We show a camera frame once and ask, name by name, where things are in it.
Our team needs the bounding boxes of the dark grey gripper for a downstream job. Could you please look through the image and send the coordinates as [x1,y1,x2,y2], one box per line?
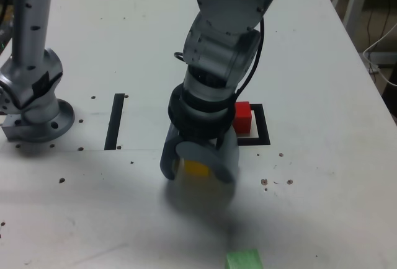
[159,124,240,185]

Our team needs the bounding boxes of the yellow cube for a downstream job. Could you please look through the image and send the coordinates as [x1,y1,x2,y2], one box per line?
[182,159,210,177]

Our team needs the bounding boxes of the red cube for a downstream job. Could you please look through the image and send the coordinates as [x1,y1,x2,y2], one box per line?
[233,101,252,134]

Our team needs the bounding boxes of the green cube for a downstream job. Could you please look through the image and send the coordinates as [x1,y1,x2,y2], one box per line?
[225,248,264,269]

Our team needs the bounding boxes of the black tape square outline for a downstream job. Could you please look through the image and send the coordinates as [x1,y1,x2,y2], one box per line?
[236,104,271,146]

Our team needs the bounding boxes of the black tape strip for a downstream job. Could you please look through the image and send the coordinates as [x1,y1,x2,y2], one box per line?
[104,93,125,151]

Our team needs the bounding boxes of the white cable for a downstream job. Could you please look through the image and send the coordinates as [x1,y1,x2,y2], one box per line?
[362,22,397,89]

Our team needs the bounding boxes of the black hanging cable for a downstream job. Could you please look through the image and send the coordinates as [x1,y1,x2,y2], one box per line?
[367,8,392,46]

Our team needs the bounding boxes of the white frame legs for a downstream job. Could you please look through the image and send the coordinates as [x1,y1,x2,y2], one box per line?
[325,0,373,31]

